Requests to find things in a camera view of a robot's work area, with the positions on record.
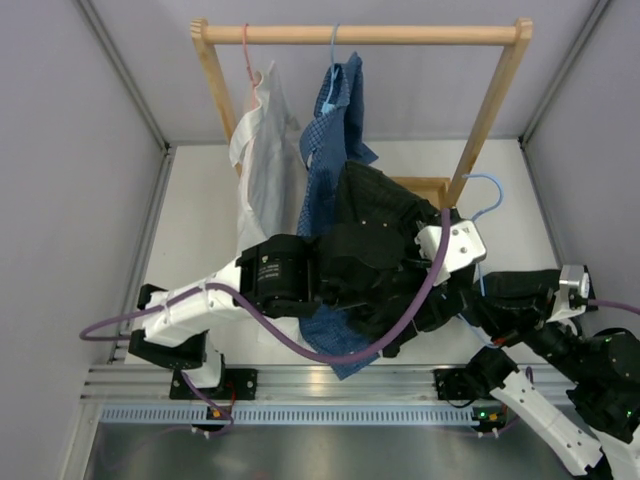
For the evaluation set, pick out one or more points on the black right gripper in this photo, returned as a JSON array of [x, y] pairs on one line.
[[507, 313]]

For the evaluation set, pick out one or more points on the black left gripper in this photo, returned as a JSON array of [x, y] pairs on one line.
[[406, 300]]

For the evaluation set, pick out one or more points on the dark pinstriped shirt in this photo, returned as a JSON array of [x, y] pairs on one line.
[[365, 195]]

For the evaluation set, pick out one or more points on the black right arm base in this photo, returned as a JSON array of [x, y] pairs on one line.
[[460, 384]]

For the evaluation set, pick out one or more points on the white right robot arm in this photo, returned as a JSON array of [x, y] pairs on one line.
[[604, 371]]

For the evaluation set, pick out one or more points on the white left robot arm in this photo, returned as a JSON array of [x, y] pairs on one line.
[[284, 276]]

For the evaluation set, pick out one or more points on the blue checked shirt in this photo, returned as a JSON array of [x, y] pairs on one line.
[[326, 144]]

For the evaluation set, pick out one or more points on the white shirt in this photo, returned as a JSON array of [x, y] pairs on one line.
[[273, 179]]

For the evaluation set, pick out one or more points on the blue hanger with clip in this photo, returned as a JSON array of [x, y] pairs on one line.
[[330, 102]]

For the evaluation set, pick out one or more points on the wooden clothes rack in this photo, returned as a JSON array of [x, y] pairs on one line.
[[513, 40]]

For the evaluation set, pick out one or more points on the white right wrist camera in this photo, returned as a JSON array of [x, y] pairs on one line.
[[573, 293]]

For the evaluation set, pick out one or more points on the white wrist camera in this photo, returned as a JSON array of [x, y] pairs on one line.
[[466, 247], [573, 293]]

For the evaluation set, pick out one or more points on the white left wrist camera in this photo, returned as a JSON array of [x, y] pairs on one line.
[[466, 247]]

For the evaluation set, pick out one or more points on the pink wire hanger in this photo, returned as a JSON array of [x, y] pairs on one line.
[[255, 77]]

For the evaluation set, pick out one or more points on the light blue slotted cable duct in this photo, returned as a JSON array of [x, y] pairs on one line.
[[295, 415]]

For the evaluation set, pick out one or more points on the aluminium mounting rail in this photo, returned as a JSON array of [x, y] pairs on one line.
[[388, 381]]

